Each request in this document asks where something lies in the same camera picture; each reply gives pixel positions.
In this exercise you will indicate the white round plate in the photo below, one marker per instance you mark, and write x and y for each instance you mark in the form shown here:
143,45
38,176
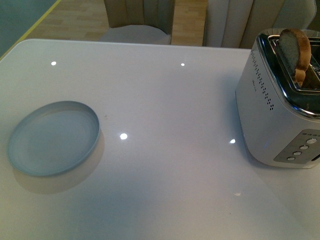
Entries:
54,139

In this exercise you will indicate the brown bread slice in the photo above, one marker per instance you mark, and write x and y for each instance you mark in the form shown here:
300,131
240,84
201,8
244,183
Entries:
296,49

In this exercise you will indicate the left beige upholstered chair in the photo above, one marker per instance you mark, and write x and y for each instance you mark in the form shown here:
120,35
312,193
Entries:
139,21

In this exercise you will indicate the beige upholstered chair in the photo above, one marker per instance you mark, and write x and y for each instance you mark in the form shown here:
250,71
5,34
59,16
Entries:
139,21
237,23

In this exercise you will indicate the white chrome two-slot toaster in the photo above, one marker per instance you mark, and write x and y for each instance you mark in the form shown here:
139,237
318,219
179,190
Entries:
280,120

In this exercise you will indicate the right beige upholstered chair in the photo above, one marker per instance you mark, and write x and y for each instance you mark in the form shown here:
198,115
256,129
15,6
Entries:
237,23

